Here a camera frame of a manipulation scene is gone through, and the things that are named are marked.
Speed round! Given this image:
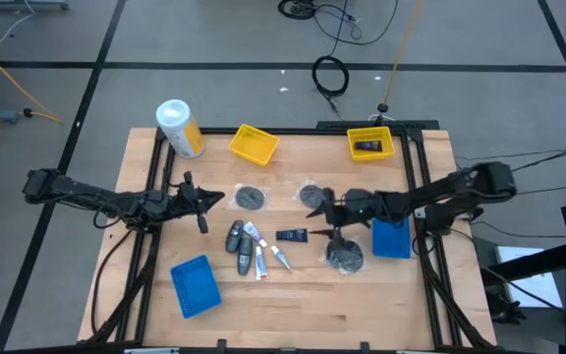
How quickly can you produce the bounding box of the black cable coil bundle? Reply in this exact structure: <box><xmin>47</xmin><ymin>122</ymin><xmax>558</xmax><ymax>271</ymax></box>
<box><xmin>277</xmin><ymin>0</ymin><xmax>317</xmax><ymax>22</ymax></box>

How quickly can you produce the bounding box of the dark round disc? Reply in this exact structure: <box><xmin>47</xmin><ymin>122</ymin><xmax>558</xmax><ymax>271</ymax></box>
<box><xmin>233</xmin><ymin>183</ymin><xmax>269</xmax><ymax>212</ymax></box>
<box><xmin>319</xmin><ymin>235</ymin><xmax>368</xmax><ymax>275</ymax></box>
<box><xmin>295</xmin><ymin>180</ymin><xmax>328</xmax><ymax>210</ymax></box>

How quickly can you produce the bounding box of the black aluminium table frame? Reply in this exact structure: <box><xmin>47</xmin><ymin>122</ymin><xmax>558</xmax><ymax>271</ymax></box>
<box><xmin>88</xmin><ymin>119</ymin><xmax>498</xmax><ymax>354</ymax></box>

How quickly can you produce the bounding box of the small white tube blue print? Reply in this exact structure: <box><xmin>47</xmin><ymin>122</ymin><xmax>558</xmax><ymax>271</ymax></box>
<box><xmin>269</xmin><ymin>244</ymin><xmax>294</xmax><ymax>273</ymax></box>

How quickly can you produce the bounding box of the yellow plastic basket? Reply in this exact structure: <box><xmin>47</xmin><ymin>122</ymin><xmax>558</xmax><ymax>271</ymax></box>
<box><xmin>227</xmin><ymin>123</ymin><xmax>281</xmax><ymax>167</ymax></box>
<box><xmin>346</xmin><ymin>126</ymin><xmax>396</xmax><ymax>162</ymax></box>

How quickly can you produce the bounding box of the long yellow floor cable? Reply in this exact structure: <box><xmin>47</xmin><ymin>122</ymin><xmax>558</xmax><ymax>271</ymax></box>
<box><xmin>0</xmin><ymin>35</ymin><xmax>64</xmax><ymax>149</ymax></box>

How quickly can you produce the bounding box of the black coiled floor cable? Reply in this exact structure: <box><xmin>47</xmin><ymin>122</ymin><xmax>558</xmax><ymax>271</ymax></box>
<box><xmin>311</xmin><ymin>54</ymin><xmax>351</xmax><ymax>98</ymax></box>

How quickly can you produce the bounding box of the white yellow wipes canister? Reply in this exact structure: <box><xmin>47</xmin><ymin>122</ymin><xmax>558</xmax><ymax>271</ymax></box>
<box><xmin>154</xmin><ymin>98</ymin><xmax>206</xmax><ymax>160</ymax></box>

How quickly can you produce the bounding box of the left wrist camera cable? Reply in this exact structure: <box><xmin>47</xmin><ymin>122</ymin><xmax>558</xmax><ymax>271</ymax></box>
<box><xmin>91</xmin><ymin>194</ymin><xmax>142</xmax><ymax>230</ymax></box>

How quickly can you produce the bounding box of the yellow cable to stand base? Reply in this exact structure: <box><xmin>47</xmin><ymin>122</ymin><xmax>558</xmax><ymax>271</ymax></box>
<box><xmin>383</xmin><ymin>0</ymin><xmax>425</xmax><ymax>107</ymax></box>

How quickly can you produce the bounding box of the white box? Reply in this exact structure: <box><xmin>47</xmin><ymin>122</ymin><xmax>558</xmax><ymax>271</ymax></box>
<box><xmin>494</xmin><ymin>244</ymin><xmax>563</xmax><ymax>309</ymax></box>

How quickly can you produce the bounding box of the black looping floor cable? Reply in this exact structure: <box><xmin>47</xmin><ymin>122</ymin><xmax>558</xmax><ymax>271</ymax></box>
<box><xmin>311</xmin><ymin>0</ymin><xmax>401</xmax><ymax>48</ymax></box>

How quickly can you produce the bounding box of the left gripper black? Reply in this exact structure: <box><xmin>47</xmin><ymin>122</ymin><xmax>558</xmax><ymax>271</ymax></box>
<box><xmin>164</xmin><ymin>170</ymin><xmax>226</xmax><ymax>235</ymax></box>

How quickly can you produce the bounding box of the white toothpaste tube purple print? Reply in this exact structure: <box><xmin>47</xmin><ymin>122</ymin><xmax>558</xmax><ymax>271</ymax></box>
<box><xmin>243</xmin><ymin>220</ymin><xmax>268</xmax><ymax>249</ymax></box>

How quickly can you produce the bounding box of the black hanging arm cable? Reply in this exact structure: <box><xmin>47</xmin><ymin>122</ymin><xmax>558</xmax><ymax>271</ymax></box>
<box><xmin>89</xmin><ymin>228</ymin><xmax>135</xmax><ymax>338</ymax></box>

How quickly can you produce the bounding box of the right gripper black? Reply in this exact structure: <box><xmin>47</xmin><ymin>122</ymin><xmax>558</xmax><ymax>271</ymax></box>
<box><xmin>306</xmin><ymin>186</ymin><xmax>380</xmax><ymax>247</ymax></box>

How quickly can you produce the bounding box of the white toothpaste tube red stripe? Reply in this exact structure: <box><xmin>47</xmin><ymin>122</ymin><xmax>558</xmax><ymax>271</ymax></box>
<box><xmin>255</xmin><ymin>245</ymin><xmax>270</xmax><ymax>281</ymax></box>

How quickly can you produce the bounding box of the blue plastic basket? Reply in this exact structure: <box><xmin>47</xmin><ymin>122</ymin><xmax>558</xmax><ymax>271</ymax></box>
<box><xmin>169</xmin><ymin>254</ymin><xmax>223</xmax><ymax>320</ymax></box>
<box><xmin>370</xmin><ymin>215</ymin><xmax>414</xmax><ymax>260</ymax></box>

